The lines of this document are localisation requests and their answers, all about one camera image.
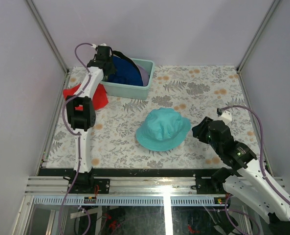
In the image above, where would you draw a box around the dark blue bucket hat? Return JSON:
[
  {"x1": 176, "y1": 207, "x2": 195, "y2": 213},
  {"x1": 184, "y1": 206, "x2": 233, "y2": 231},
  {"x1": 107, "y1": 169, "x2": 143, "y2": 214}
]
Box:
[{"x1": 107, "y1": 56, "x2": 143, "y2": 86}]

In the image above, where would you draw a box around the teal bucket hat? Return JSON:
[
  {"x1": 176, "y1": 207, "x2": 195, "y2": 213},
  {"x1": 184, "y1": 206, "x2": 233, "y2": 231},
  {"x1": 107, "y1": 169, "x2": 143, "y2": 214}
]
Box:
[{"x1": 135, "y1": 108, "x2": 191, "y2": 151}]

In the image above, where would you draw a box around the red cloth hat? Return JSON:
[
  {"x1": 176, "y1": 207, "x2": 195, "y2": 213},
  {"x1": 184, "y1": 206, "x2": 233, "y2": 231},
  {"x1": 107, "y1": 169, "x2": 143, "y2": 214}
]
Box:
[{"x1": 63, "y1": 83, "x2": 109, "y2": 110}]

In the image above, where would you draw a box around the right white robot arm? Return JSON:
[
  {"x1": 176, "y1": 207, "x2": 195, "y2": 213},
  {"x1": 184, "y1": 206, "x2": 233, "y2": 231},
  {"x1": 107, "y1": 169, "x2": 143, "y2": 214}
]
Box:
[{"x1": 192, "y1": 117, "x2": 290, "y2": 235}]

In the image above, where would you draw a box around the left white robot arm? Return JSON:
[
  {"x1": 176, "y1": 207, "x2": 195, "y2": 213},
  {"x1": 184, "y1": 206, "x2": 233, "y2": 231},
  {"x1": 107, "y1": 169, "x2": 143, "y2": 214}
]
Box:
[{"x1": 62, "y1": 43, "x2": 115, "y2": 193}]

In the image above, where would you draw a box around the black beige cap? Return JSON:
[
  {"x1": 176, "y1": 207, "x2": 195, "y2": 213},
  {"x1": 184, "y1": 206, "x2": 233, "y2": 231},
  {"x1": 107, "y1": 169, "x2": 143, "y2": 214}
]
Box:
[{"x1": 112, "y1": 50, "x2": 141, "y2": 74}]

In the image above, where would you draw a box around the lavender hat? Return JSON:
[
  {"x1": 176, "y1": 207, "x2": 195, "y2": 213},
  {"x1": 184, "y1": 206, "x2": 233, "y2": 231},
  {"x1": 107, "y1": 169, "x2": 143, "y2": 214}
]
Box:
[{"x1": 137, "y1": 65, "x2": 150, "y2": 87}]

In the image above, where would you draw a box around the light teal plastic bin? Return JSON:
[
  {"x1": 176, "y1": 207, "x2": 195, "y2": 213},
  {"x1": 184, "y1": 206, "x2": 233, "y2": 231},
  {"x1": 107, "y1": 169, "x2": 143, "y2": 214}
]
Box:
[{"x1": 100, "y1": 58, "x2": 155, "y2": 100}]

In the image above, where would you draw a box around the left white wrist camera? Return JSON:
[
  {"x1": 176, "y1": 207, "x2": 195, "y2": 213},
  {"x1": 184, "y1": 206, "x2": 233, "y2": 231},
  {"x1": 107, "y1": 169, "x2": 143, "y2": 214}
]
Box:
[{"x1": 91, "y1": 43, "x2": 108, "y2": 49}]

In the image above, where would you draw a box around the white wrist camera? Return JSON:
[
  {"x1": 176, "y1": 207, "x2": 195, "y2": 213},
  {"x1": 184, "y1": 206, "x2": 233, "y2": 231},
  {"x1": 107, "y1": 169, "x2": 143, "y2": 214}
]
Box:
[
  {"x1": 217, "y1": 108, "x2": 232, "y2": 124},
  {"x1": 91, "y1": 43, "x2": 108, "y2": 49}
]

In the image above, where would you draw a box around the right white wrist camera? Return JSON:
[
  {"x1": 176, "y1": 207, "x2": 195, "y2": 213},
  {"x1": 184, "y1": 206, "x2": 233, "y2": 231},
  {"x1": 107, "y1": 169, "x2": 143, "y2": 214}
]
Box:
[{"x1": 217, "y1": 108, "x2": 232, "y2": 124}]

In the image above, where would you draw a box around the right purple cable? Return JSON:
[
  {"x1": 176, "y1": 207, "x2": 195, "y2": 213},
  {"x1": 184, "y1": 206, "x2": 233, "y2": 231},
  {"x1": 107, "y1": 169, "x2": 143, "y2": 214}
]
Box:
[{"x1": 220, "y1": 104, "x2": 290, "y2": 235}]

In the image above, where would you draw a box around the left aluminium frame post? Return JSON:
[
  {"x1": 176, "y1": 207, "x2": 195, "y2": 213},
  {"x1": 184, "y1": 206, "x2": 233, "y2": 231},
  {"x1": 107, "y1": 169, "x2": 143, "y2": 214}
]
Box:
[{"x1": 24, "y1": 0, "x2": 69, "y2": 74}]

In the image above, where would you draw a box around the aluminium frame post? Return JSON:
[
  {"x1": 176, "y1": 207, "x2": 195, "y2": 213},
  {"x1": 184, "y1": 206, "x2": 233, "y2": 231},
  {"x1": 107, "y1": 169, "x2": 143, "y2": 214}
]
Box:
[
  {"x1": 24, "y1": 0, "x2": 69, "y2": 74},
  {"x1": 236, "y1": 0, "x2": 282, "y2": 73}
]

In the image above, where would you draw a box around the right aluminium frame post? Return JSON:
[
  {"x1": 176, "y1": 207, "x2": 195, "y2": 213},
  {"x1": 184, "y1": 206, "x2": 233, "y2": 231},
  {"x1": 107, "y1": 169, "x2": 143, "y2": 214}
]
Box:
[{"x1": 236, "y1": 0, "x2": 282, "y2": 73}]

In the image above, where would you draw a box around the aluminium front rail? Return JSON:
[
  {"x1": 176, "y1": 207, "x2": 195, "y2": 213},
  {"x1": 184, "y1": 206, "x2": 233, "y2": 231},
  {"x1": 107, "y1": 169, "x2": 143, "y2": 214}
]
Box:
[{"x1": 24, "y1": 176, "x2": 197, "y2": 197}]

